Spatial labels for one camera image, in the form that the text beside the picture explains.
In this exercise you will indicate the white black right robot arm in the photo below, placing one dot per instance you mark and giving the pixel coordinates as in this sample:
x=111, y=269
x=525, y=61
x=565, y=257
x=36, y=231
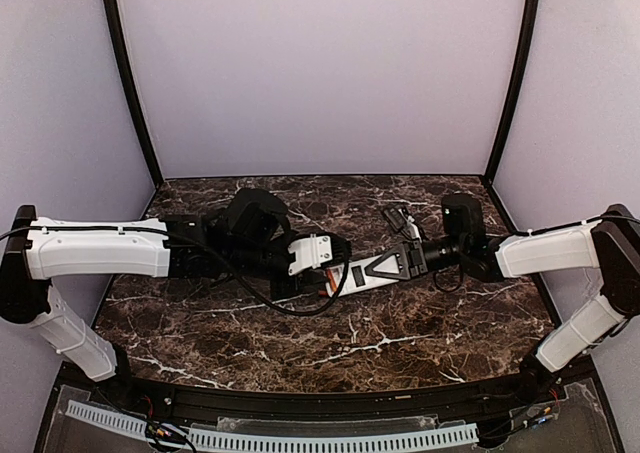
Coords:
x=607, y=243

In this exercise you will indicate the black left frame post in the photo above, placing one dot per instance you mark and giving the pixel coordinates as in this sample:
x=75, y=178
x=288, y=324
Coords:
x=123, y=63

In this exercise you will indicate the black frame post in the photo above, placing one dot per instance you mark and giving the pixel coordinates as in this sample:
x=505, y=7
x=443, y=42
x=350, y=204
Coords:
x=123, y=63
x=520, y=61

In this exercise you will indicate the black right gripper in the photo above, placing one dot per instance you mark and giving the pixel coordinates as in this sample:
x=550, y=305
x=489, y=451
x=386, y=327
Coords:
x=417, y=258

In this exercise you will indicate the orange AAA battery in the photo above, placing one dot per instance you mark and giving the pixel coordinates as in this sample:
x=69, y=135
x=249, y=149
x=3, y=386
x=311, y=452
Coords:
x=333, y=275

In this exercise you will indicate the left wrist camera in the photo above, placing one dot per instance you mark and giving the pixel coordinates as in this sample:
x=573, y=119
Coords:
x=316, y=251

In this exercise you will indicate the white slotted cable duct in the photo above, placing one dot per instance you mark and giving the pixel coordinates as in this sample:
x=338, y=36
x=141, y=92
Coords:
x=260, y=436

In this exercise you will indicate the white red remote control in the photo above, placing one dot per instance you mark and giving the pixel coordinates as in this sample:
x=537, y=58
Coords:
x=357, y=279

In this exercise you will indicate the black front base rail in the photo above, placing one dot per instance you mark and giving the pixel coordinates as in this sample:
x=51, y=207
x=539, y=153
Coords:
x=485, y=399

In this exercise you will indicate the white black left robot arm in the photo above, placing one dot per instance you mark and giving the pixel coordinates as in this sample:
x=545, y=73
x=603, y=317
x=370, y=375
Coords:
x=251, y=237

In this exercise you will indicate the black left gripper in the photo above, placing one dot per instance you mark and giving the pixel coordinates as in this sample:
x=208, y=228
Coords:
x=282, y=283

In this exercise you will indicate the black right frame post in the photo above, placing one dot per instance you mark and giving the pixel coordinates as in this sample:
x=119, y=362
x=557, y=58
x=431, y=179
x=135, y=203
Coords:
x=520, y=61

